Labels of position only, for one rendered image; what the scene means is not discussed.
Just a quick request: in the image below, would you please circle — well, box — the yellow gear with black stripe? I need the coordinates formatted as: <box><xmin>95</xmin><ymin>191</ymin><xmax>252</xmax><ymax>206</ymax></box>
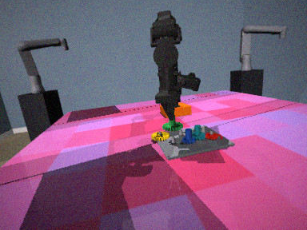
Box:
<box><xmin>151</xmin><ymin>131</ymin><xmax>169</xmax><ymax>141</ymax></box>

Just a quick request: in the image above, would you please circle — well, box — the teal gear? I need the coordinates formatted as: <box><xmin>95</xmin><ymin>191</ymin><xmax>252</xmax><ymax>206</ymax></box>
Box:
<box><xmin>192</xmin><ymin>125</ymin><xmax>205</xmax><ymax>140</ymax></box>

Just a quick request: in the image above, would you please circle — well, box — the dark blue gear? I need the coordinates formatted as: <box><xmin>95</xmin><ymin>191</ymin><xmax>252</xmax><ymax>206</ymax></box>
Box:
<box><xmin>182</xmin><ymin>129</ymin><xmax>196</xmax><ymax>144</ymax></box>

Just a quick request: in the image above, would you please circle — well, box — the green gear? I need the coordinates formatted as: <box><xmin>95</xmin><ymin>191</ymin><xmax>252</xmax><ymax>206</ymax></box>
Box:
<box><xmin>162</xmin><ymin>115</ymin><xmax>183</xmax><ymax>132</ymax></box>

